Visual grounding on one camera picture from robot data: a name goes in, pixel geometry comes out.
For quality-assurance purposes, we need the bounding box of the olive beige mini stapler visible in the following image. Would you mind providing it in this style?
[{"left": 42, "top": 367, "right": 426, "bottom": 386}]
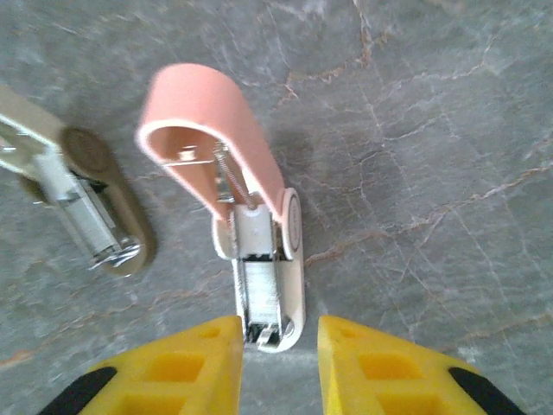
[{"left": 0, "top": 84, "right": 157, "bottom": 278}]

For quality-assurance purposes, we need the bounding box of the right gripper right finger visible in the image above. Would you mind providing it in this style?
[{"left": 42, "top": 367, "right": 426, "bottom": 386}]
[{"left": 317, "top": 314, "right": 528, "bottom": 415}]

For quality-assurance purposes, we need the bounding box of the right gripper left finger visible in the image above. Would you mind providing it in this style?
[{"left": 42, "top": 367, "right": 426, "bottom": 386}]
[{"left": 36, "top": 314, "right": 245, "bottom": 415}]

